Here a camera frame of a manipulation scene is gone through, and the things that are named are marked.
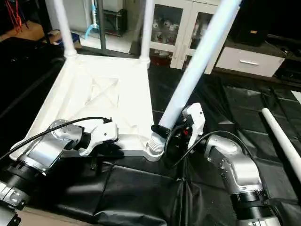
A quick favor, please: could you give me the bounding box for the white glass door cabinet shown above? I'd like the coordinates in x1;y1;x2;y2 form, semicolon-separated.
141;0;226;69

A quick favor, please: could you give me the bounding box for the white plastic table leg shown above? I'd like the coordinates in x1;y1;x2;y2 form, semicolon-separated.
139;0;156;63
147;0;243;155
53;0;79;58
261;107;301;182

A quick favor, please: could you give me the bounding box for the grey vertical metal pole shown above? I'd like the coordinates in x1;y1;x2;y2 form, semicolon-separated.
98;0;108;52

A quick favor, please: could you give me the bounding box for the black work mat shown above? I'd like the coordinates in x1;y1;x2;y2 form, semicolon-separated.
0;35;301;226

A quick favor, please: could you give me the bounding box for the dark low media cabinet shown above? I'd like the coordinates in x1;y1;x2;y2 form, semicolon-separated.
275;38;301;85

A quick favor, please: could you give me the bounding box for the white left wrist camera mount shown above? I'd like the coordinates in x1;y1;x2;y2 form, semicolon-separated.
79;121;119;157

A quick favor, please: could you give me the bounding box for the white plastic table top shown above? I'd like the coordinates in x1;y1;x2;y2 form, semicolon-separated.
9;53;166;163

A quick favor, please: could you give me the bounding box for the white drawer unit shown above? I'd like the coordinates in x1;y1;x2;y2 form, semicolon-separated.
215;46;285;78

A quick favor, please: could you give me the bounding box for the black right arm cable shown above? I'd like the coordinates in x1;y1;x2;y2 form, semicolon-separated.
165;123;254;170

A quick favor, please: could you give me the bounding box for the light blue plastic object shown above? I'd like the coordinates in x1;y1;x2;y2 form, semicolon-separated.
84;0;102;40

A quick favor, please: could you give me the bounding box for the brown cardboard box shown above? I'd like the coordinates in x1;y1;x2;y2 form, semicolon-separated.
47;31;80;48

